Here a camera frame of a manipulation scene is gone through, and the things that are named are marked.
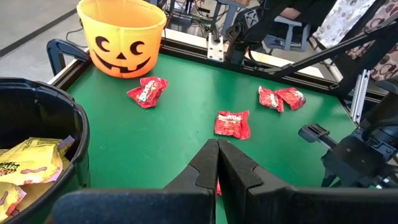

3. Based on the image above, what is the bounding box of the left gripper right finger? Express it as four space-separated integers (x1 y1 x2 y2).
218 139 398 224

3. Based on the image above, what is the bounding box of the grey chair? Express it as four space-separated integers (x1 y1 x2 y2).
264 15 312 52

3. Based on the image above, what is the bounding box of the floral patterned fabric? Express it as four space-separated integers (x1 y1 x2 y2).
312 0 398 82

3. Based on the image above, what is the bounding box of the person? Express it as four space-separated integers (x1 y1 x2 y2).
278 0 338 29

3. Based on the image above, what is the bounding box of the white metal bracket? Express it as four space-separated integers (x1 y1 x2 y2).
206 32 225 63

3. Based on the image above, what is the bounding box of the black table clamp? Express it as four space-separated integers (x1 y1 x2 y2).
45 39 91 77

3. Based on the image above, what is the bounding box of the orange jack-o-lantern bucket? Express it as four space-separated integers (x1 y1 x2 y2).
65 0 168 79

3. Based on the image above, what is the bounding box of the silver aluminium profile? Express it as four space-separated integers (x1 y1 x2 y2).
349 68 371 124

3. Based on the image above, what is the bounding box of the black jack-o-lantern bucket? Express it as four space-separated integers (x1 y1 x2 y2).
0 77 91 224

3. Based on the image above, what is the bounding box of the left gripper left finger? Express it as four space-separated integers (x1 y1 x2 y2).
51 139 219 224

